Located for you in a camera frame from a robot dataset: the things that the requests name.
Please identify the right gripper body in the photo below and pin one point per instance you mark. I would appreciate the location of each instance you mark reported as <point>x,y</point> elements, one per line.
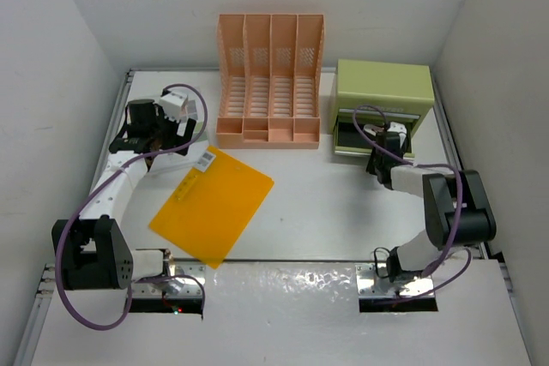
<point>373,162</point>

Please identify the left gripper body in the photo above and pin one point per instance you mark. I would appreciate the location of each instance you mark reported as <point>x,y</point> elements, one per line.
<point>165,130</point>

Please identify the orange plastic clipboard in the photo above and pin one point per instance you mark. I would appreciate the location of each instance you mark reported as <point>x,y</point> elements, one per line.
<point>209,210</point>

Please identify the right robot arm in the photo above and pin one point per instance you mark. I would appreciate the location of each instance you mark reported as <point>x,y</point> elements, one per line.
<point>457,211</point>

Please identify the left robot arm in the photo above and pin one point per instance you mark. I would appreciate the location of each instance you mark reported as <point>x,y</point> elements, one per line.
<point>95,255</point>

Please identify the clear mesh document pouch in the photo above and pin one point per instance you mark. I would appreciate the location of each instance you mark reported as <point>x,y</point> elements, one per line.
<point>174,161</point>

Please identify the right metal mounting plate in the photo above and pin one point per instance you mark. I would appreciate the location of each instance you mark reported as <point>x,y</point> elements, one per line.
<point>372,283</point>

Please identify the metal mounting plate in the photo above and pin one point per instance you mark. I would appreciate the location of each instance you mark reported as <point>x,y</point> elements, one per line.
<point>181,282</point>
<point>372,283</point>

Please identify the pink plastic file organizer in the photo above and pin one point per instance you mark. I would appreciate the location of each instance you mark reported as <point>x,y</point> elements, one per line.
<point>270,68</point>

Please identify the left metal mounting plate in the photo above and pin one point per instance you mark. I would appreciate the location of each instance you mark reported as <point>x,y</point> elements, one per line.
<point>181,282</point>

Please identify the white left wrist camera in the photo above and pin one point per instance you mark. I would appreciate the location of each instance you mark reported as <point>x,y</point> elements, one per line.
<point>174,106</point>

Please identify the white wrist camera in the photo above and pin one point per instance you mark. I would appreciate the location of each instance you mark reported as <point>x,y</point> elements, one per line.
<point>400,130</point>
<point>174,106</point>

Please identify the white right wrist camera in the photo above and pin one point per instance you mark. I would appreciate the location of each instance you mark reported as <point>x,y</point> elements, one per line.
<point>400,130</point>

